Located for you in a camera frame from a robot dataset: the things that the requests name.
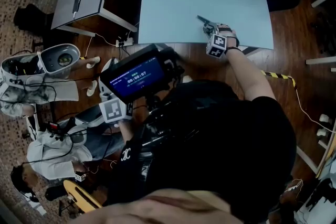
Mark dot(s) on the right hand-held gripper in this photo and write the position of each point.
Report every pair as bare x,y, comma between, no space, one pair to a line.
217,46

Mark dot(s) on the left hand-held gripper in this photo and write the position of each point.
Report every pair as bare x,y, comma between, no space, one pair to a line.
114,111

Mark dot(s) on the person's left forearm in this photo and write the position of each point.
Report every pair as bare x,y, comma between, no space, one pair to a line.
126,132

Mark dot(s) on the person's right forearm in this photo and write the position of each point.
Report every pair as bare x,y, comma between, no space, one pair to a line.
246,73

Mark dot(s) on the person's right hand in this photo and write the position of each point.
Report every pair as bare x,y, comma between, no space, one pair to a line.
232,36

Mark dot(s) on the small black monitor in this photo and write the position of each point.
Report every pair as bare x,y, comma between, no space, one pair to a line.
136,76

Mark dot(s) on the black wristband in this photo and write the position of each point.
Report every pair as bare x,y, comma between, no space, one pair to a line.
233,49

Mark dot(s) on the white power strip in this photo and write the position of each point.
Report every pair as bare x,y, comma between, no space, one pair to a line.
124,42
292,186

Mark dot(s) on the black phone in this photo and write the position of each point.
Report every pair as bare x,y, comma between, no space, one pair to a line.
76,5

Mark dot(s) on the yellow black striped tape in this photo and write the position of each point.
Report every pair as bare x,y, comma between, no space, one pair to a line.
279,76

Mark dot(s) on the black bag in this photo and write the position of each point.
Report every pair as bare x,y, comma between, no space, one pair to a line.
34,18

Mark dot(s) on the person's black shirt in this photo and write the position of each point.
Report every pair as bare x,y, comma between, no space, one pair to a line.
210,144

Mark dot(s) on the yellow wooden item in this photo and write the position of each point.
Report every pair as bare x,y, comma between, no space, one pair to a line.
81,196

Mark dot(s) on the person's face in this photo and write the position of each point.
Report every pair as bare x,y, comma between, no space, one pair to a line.
157,209

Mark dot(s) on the wooden desk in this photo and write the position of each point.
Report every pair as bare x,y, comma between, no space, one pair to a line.
326,154

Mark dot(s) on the black monitor mount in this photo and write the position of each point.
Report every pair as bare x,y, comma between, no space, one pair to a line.
170,65

